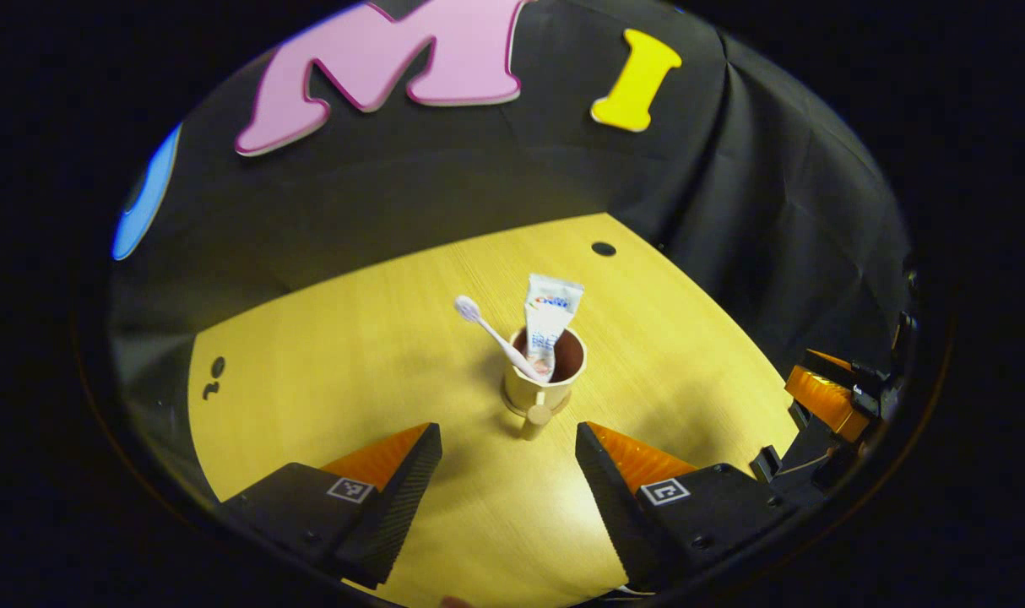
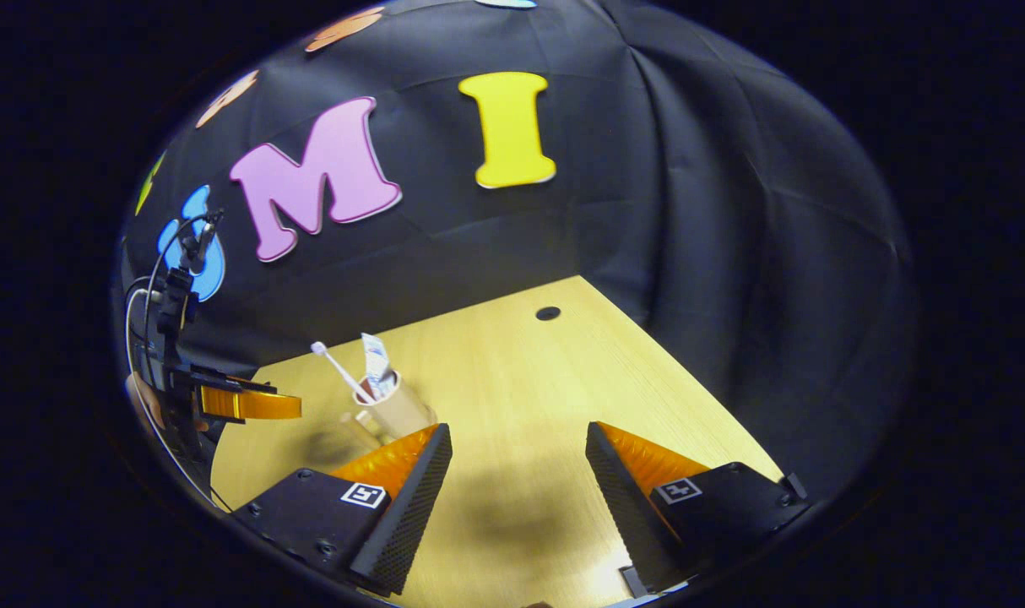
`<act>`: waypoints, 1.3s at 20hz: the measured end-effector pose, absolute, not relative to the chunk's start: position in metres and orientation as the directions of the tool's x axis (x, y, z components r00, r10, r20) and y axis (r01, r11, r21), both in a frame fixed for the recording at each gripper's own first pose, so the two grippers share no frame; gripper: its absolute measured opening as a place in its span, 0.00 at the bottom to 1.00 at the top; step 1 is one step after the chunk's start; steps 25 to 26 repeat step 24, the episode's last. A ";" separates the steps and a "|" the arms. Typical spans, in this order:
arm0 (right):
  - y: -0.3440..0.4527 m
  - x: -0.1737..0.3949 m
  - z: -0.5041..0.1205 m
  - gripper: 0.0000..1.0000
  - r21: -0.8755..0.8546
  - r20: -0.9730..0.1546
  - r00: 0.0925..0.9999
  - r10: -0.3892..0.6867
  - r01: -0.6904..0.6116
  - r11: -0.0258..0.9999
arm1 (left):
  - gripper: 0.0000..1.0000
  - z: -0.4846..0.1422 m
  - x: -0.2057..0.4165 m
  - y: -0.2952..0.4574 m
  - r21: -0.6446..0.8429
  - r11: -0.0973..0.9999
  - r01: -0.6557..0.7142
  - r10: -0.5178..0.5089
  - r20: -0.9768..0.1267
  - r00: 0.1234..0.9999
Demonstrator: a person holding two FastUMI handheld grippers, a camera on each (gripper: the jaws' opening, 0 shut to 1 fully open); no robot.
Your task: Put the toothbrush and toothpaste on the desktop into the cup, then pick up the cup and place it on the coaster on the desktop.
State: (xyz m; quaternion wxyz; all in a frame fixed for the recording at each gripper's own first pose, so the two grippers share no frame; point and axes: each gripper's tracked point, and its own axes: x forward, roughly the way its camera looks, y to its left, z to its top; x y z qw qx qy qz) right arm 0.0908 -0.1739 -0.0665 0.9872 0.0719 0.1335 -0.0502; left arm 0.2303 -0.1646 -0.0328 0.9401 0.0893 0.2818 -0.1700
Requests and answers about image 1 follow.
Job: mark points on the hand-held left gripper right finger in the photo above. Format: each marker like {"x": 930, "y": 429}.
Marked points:
{"x": 614, "y": 507}

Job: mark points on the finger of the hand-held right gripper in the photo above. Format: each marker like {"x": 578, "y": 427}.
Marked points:
{"x": 821, "y": 397}

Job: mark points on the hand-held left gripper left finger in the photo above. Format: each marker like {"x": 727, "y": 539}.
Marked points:
{"x": 403, "y": 498}

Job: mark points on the beige cup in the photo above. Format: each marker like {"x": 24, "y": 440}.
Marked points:
{"x": 529, "y": 393}

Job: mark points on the pink toothbrush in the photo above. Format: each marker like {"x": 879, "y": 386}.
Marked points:
{"x": 468, "y": 308}

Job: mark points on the white toothpaste tube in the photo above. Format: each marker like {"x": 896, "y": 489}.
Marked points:
{"x": 550, "y": 312}

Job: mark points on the wooden desktop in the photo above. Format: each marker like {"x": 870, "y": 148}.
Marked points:
{"x": 352, "y": 355}

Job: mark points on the black backdrop cloth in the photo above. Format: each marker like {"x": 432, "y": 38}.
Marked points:
{"x": 479, "y": 169}

